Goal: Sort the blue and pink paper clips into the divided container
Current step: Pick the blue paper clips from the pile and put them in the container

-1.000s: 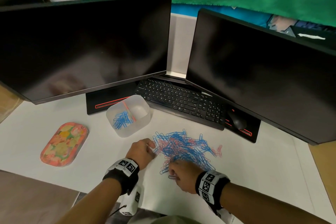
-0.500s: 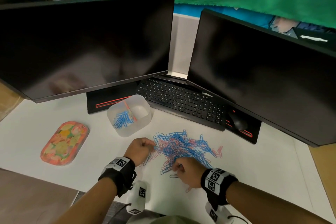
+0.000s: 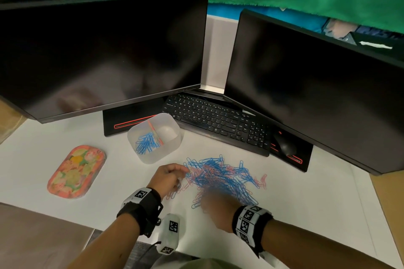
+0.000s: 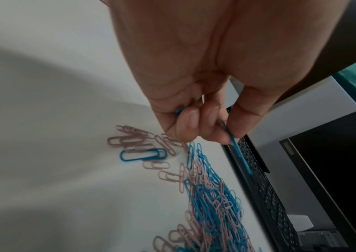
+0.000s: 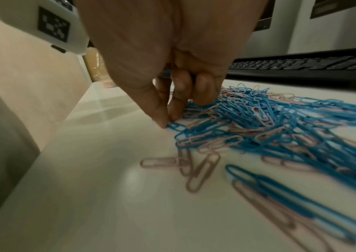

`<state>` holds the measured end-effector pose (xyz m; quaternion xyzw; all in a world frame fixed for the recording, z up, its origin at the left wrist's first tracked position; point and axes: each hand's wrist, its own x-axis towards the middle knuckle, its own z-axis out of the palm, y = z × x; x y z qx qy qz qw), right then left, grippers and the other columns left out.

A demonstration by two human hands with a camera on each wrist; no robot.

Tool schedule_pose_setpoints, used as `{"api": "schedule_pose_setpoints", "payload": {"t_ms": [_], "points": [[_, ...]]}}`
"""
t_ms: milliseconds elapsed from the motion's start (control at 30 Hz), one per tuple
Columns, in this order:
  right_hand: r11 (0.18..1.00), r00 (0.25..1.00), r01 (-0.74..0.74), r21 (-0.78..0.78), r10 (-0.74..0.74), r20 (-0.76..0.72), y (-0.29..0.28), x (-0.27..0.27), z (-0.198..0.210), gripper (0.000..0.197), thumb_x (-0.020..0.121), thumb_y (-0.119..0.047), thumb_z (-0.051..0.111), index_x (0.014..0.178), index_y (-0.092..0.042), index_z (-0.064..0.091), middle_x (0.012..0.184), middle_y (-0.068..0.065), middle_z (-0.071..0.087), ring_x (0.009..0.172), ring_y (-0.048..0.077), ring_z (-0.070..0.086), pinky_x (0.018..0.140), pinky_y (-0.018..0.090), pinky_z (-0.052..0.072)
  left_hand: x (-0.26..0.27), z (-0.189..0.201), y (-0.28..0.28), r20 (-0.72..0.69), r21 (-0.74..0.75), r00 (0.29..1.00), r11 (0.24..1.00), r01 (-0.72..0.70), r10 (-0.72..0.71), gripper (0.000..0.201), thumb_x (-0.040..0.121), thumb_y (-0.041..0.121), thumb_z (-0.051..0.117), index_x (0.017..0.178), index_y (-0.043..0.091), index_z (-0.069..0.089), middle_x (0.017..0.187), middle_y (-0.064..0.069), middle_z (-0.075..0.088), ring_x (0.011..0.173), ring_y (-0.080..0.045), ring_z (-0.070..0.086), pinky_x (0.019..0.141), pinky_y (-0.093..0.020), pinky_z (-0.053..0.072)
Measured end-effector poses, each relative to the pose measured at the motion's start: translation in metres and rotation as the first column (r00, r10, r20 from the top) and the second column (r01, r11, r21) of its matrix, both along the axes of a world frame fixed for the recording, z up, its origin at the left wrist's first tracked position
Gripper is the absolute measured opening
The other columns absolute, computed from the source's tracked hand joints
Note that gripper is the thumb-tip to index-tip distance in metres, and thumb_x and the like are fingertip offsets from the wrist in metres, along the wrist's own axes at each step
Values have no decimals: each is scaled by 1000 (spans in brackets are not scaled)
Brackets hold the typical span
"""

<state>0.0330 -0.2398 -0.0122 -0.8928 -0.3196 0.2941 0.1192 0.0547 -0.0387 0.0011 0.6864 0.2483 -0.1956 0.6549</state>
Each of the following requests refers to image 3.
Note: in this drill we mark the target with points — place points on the person's left hand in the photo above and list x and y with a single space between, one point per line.
165 180

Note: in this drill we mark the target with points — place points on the person's right hand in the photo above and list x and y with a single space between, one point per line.
222 210

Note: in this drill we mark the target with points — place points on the translucent plastic divided container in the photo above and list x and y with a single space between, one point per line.
164 152

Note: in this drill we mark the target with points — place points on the pile of blue pink paperclips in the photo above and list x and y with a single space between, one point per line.
221 174

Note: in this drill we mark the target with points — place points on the heap of sorted blue paperclips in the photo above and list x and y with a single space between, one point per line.
146 144

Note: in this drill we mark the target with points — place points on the person's left forearm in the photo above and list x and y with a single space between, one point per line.
107 246

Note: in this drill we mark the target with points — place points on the person's right forearm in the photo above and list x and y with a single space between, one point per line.
315 246

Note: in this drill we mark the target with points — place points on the right wristband with marker tags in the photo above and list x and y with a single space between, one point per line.
251 224

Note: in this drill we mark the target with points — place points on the wristband with marker tags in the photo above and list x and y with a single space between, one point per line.
142 212
251 224

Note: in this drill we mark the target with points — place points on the left wristband with marker tags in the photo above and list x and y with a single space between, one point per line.
142 212

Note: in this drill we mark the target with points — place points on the black red-trimmed desk mat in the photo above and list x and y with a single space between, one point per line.
123 117

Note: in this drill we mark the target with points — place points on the black keyboard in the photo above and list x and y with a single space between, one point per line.
214 119

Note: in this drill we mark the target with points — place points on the floral orange tin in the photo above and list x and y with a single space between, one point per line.
77 171

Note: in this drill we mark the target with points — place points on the black computer mouse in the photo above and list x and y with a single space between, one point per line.
285 145

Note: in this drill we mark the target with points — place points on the black computer monitor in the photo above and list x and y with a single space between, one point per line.
94 57
315 89

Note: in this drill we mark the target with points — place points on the blue partition panel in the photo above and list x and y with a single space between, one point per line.
252 13

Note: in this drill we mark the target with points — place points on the black equipment white labels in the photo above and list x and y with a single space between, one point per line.
378 46

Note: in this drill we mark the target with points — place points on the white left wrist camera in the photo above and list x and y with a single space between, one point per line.
169 234

